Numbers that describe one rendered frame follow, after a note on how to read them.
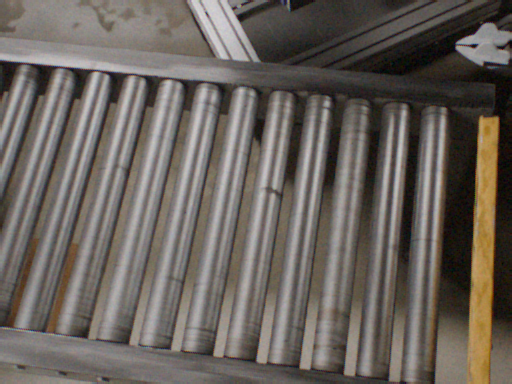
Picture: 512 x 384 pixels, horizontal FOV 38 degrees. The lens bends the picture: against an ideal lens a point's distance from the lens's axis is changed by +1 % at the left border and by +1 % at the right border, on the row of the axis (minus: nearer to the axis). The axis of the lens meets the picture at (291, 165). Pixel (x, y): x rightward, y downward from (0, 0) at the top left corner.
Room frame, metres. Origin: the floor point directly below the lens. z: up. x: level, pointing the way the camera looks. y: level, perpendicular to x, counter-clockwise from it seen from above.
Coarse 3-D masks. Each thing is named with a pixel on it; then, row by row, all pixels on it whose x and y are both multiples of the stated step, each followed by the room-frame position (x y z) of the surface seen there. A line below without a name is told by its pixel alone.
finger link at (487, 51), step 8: (456, 48) 0.67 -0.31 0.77; (464, 48) 0.67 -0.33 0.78; (472, 48) 0.67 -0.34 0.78; (480, 48) 0.65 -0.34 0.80; (488, 48) 0.64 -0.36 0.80; (496, 48) 0.64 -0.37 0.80; (472, 56) 0.65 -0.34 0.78; (480, 56) 0.65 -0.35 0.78; (488, 56) 0.64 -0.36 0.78; (496, 56) 0.64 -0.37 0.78; (504, 56) 0.64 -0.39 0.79; (480, 64) 0.64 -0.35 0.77
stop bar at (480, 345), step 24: (480, 120) 0.51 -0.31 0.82; (480, 144) 0.46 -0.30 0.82; (480, 168) 0.42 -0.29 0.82; (480, 192) 0.38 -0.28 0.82; (480, 216) 0.35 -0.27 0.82; (480, 240) 0.31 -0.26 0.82; (480, 264) 0.27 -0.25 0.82; (480, 288) 0.24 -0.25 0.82; (480, 312) 0.20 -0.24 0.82; (480, 336) 0.17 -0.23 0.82; (480, 360) 0.14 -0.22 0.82
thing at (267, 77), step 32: (32, 64) 0.74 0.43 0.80; (64, 64) 0.73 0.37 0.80; (96, 64) 0.72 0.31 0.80; (128, 64) 0.71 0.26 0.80; (160, 64) 0.71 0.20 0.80; (192, 64) 0.70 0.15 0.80; (224, 64) 0.69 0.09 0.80; (256, 64) 0.68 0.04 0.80; (192, 96) 0.67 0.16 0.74; (224, 96) 0.65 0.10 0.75; (352, 96) 0.59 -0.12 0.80; (384, 96) 0.58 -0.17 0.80; (416, 96) 0.57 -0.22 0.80; (448, 96) 0.57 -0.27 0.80; (480, 96) 0.56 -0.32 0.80; (416, 128) 0.56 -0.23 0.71
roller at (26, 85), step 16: (16, 80) 0.71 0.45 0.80; (32, 80) 0.71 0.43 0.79; (16, 96) 0.68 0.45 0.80; (32, 96) 0.68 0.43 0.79; (16, 112) 0.65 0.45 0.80; (32, 112) 0.66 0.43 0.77; (0, 128) 0.62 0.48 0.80; (16, 128) 0.62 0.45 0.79; (0, 144) 0.59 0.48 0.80; (16, 144) 0.60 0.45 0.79; (0, 160) 0.56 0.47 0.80; (16, 160) 0.57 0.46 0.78; (0, 176) 0.54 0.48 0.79; (0, 192) 0.51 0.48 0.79; (0, 208) 0.49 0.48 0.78
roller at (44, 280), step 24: (96, 72) 0.71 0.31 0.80; (96, 96) 0.66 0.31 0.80; (96, 120) 0.62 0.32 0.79; (72, 144) 0.57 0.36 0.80; (96, 144) 0.58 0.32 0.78; (72, 168) 0.53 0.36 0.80; (72, 192) 0.49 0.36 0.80; (48, 216) 0.45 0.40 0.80; (72, 216) 0.45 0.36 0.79; (48, 240) 0.41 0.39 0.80; (72, 240) 0.42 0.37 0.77; (48, 264) 0.37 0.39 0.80; (48, 288) 0.34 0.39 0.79; (24, 312) 0.30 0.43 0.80; (48, 312) 0.30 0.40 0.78
